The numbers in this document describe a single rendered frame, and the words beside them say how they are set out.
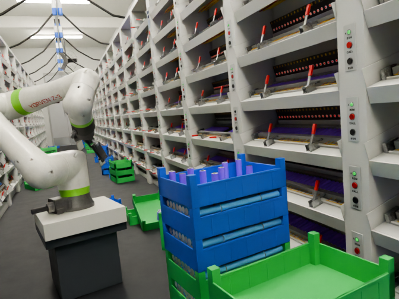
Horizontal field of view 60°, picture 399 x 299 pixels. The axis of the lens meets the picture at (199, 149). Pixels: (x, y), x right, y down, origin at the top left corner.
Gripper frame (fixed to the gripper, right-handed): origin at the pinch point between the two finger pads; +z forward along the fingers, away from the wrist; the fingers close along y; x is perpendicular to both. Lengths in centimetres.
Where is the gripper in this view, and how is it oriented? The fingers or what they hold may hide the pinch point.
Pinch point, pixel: (91, 155)
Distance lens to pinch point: 170.0
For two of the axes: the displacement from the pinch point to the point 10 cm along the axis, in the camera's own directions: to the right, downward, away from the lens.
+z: -1.0, 5.8, 8.1
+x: 5.7, -6.3, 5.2
